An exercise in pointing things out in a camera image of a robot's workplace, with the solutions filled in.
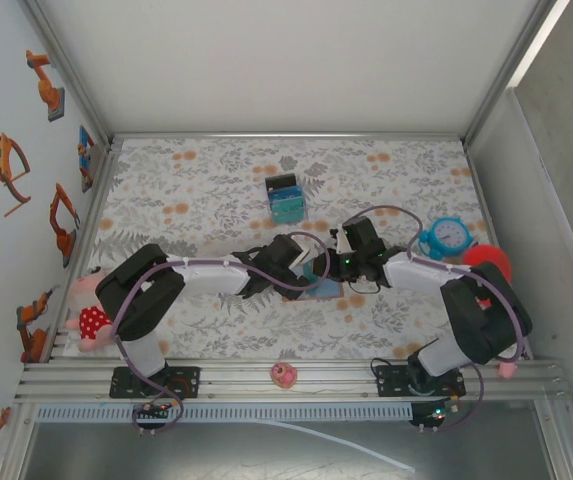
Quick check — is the clear acrylic card box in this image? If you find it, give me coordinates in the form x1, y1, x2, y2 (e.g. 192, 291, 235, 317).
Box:
264, 172, 311, 226

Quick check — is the black card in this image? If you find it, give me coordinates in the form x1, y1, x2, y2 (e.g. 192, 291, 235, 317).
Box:
265, 173, 298, 192

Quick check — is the teal VIP card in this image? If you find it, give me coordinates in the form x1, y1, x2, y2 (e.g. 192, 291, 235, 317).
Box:
269, 198, 307, 224

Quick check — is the blue card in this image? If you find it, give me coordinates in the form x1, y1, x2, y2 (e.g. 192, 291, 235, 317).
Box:
267, 185, 303, 201

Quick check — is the floral table mat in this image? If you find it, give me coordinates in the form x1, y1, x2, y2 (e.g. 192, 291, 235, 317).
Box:
88, 137, 525, 361

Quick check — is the blue alarm clock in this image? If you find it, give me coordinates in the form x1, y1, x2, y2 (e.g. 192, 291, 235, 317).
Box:
418, 215, 477, 261

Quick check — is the small pink round toy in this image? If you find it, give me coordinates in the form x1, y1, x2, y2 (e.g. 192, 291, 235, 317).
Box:
270, 362, 300, 390

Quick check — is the red plastic toy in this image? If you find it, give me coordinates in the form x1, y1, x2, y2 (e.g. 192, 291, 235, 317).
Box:
461, 243, 513, 309

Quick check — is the white plastic tube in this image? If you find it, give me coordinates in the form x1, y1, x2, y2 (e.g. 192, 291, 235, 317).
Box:
245, 418, 417, 474

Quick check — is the small electronics board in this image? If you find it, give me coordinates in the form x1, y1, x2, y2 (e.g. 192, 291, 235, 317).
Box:
409, 399, 462, 432
133, 402, 173, 421

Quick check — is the pink plush doll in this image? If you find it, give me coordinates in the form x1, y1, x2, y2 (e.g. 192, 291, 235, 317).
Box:
64, 266, 120, 354

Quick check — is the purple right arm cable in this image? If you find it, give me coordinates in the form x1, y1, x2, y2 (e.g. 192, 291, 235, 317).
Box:
345, 205, 532, 434

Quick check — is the aluminium extrusion frame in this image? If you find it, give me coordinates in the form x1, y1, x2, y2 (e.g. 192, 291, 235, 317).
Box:
13, 0, 573, 480

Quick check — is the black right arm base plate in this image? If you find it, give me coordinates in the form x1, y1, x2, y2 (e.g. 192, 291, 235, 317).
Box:
375, 363, 467, 399

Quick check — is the grey slotted cable duct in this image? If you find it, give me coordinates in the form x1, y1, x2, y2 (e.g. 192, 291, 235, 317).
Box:
35, 403, 413, 424

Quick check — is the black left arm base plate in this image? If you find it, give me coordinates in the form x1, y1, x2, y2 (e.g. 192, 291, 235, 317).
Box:
109, 366, 202, 400

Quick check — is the blue orange wall sticker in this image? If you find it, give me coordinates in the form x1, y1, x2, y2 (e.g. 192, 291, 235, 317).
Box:
76, 124, 98, 194

